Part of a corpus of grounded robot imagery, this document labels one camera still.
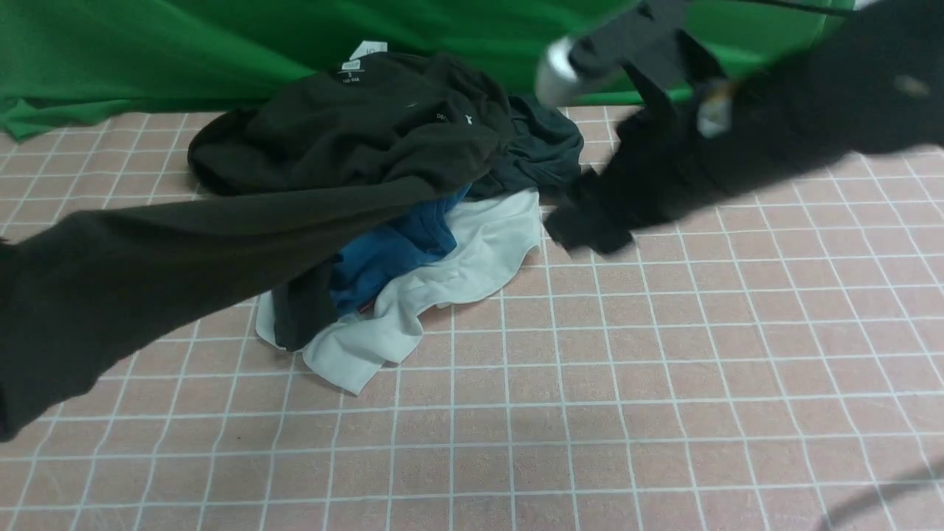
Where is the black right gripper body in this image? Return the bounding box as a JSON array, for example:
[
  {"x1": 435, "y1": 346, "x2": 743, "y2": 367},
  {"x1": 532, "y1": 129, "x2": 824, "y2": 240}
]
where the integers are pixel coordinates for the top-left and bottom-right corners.
[{"x1": 545, "y1": 77, "x2": 746, "y2": 255}]

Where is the dark gray long-sleeved shirt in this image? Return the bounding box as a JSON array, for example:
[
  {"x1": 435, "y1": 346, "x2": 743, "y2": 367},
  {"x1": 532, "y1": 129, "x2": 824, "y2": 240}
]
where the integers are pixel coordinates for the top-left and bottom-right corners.
[{"x1": 1, "y1": 52, "x2": 515, "y2": 443}]

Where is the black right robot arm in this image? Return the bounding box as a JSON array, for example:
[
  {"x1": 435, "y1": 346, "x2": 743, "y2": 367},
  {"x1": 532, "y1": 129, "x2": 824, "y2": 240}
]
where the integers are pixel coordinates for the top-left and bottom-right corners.
[{"x1": 534, "y1": 1, "x2": 943, "y2": 256}]

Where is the dark teal gray shirt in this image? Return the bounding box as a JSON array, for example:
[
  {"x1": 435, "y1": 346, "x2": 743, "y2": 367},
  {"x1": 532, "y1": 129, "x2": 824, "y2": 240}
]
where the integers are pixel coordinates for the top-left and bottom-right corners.
[{"x1": 465, "y1": 94, "x2": 584, "y2": 201}]

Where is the white shirt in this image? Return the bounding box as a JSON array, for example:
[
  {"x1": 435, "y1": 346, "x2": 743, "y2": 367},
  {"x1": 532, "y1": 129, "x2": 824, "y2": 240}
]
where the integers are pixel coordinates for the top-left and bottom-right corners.
[{"x1": 297, "y1": 190, "x2": 542, "y2": 395}]

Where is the blue shirt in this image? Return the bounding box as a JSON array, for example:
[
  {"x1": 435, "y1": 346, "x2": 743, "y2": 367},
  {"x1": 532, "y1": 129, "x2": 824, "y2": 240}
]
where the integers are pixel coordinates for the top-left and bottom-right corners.
[{"x1": 330, "y1": 185, "x2": 470, "y2": 316}]

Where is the pink checkered tablecloth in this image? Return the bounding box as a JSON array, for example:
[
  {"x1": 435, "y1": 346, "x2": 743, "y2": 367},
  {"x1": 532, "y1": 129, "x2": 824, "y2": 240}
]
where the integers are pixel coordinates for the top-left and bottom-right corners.
[{"x1": 2, "y1": 147, "x2": 943, "y2": 530}]

